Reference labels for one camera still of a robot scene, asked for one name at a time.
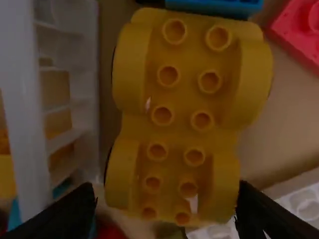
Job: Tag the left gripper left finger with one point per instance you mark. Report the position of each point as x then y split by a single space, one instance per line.
62 216

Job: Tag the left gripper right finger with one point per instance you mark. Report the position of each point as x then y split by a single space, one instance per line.
269 219

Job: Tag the white toy brick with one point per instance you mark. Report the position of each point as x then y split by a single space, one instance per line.
301 204

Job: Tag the red toy brick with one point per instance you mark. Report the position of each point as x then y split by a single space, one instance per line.
117 229
296 32

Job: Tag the yellow toy brick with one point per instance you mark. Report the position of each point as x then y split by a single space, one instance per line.
6 164

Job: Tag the clear white window brick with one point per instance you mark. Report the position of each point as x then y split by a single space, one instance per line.
22 99

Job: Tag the blue toy brick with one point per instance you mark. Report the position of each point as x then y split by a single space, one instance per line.
211 7

